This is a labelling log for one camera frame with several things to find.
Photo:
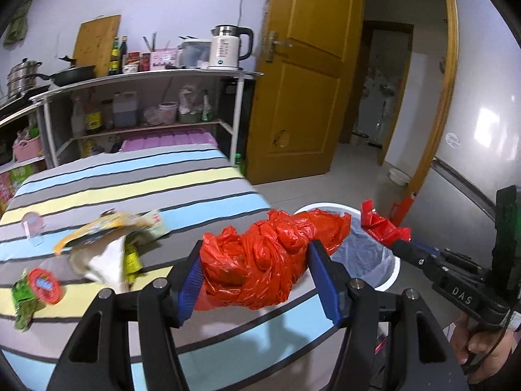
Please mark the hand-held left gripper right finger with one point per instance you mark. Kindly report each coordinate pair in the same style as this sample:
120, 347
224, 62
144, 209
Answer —
325, 289

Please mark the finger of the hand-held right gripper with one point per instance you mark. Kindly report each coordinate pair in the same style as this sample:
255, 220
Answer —
452, 260
415, 254

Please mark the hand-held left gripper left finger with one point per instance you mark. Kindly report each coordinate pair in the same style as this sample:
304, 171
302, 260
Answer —
189, 289

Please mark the white round trash bin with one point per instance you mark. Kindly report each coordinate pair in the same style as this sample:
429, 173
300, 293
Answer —
388, 271

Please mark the small yellow snack packet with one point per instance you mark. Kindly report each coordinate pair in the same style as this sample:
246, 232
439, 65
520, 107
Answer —
132, 262

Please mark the red plastic bag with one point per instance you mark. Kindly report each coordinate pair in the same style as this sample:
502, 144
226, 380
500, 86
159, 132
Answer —
260, 260

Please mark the large yellow food wrapper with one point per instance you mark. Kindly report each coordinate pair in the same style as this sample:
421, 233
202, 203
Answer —
101, 226

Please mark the green wrapper with red label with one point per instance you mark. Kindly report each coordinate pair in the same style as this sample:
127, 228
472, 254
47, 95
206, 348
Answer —
38, 287

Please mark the person's right hand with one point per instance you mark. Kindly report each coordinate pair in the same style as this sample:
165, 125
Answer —
484, 354

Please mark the grey bin liner bag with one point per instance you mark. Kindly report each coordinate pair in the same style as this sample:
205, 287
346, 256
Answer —
358, 252

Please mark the white floor basin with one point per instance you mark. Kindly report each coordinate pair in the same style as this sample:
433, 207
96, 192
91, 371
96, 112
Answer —
399, 177

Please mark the white crumpled paper bag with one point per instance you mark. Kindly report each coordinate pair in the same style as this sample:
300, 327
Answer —
101, 262

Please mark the striped bed sheet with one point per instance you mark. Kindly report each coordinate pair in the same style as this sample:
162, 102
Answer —
142, 183

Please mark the green drink bottle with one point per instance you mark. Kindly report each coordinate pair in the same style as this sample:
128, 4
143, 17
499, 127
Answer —
240, 165

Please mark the pink lid storage box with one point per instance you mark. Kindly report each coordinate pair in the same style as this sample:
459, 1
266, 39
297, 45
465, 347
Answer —
171, 138

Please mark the silver refrigerator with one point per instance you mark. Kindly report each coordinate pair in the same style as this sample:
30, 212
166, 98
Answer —
480, 89

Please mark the clear pink plastic cup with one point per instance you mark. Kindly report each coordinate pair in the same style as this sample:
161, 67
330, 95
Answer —
33, 225

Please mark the white plastic bowl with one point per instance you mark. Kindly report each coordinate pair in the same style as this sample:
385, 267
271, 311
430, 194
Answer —
167, 113

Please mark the green and white bottle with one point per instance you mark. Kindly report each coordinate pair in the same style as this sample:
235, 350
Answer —
206, 110

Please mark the crumpled plastic bags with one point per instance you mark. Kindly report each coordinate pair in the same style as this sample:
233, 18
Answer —
189, 99

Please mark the brown bottle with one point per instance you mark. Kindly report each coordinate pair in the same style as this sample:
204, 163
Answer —
107, 116

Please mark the yellow label bottle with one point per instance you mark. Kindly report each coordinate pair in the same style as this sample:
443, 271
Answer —
93, 120

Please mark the colourful packaging box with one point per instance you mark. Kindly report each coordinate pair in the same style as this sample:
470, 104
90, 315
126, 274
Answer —
20, 179

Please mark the clear plastic bottle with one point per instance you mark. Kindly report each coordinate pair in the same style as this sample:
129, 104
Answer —
78, 118

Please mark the pink plastic basket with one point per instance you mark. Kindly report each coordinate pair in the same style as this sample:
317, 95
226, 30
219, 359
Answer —
26, 148

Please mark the yellow wooden door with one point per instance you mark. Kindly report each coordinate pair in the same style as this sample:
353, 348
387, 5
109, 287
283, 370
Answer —
305, 69

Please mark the white metal shelf rack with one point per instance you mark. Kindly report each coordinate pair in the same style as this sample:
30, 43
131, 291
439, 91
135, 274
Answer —
142, 76

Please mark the pink utensil holder box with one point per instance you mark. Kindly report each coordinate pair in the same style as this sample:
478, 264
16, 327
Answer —
163, 60

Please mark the red lid sauce jar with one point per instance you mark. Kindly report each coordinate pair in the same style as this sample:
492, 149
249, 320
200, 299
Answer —
145, 62
132, 64

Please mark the grey plastic container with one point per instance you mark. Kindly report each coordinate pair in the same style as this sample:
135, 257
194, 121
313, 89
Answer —
195, 53

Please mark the dark sauce bottle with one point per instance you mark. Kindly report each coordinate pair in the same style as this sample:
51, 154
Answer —
123, 55
114, 59

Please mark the white electric kettle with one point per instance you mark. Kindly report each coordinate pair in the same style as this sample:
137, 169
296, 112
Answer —
224, 49

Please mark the black wok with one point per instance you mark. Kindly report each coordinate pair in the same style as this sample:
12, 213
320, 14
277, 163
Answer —
73, 74

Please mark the low kitchen shelf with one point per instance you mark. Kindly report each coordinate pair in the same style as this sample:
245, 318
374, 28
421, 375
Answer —
16, 112

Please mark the kitchen utensils bundle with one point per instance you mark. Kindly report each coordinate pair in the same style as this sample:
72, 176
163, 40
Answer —
154, 42

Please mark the black induction cooker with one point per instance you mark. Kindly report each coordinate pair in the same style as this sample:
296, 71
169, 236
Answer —
20, 97

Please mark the wooden cutting board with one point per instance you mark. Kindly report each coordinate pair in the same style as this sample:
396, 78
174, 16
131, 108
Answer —
93, 44

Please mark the steel steamer pot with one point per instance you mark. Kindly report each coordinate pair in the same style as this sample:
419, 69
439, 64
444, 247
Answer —
22, 77

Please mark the green hanging cloth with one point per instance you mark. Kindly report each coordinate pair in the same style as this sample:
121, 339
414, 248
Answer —
16, 24

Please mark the yellow door frame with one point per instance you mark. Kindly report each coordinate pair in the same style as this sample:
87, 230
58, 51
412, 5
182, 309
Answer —
445, 69

